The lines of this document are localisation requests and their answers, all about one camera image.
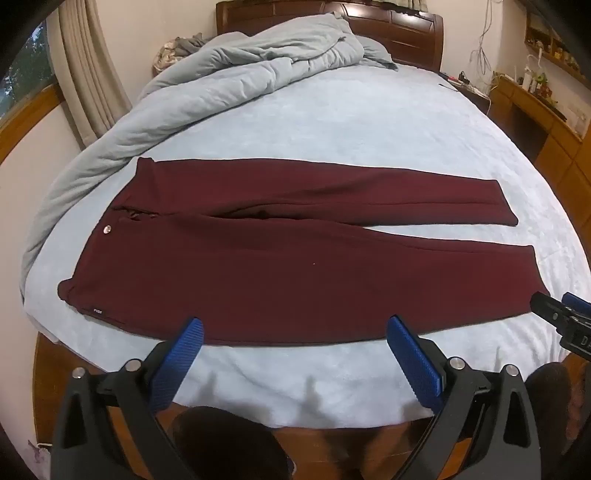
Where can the white bottle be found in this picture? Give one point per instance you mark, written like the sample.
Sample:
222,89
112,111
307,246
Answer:
527,77

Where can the dark wooden headboard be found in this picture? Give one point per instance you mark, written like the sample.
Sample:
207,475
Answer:
406,37

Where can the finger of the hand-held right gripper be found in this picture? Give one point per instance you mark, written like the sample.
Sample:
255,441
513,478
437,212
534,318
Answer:
577,302
545,307

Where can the wall shelf with small things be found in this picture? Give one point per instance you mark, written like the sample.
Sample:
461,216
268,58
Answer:
558,46

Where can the window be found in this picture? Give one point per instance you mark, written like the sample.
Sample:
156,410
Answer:
27,69

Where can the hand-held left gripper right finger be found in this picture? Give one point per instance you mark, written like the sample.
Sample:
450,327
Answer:
415,362

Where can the person's right leg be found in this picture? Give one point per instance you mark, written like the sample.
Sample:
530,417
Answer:
558,406

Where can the wooden desk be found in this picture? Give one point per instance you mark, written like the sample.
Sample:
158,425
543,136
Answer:
554,134

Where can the patterned pillow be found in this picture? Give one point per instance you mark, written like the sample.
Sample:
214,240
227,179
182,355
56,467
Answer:
166,51

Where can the grey-blue duvet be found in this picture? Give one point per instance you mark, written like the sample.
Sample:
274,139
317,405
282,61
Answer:
254,64

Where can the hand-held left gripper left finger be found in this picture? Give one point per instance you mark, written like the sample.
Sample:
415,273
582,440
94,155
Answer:
184,357

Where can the maroon pants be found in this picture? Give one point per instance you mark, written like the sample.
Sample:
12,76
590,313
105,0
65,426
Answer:
277,277

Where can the wooden window frame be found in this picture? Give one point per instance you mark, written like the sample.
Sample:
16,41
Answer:
32,120

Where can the beige curtain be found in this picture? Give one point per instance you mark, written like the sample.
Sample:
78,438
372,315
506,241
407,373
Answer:
87,69

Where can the grey cloth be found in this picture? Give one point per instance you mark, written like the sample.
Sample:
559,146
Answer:
194,42

